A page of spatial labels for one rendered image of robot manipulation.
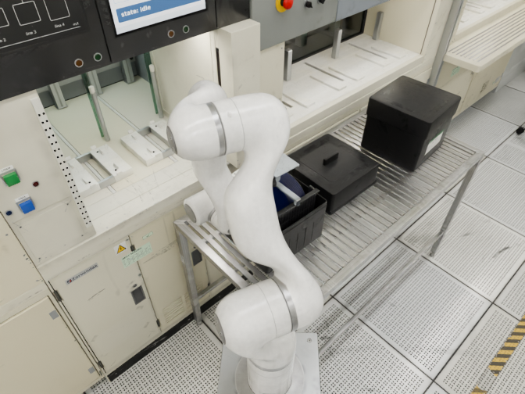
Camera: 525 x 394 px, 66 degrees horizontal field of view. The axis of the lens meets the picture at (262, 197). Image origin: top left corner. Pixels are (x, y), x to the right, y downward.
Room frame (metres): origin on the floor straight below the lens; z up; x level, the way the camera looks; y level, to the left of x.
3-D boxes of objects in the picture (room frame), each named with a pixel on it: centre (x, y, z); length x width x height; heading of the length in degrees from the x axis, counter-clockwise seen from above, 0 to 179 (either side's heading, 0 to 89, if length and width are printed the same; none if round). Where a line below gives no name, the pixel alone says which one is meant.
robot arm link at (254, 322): (0.44, 0.01, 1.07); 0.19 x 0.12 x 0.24; 115
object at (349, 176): (1.28, -0.27, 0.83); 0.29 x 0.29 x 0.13; 42
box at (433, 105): (1.53, -0.64, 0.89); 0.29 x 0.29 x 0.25; 47
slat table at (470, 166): (1.26, -0.34, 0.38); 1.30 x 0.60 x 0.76; 133
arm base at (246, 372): (0.45, -0.02, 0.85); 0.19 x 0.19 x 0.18
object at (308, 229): (0.99, -0.03, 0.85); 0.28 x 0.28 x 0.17; 41
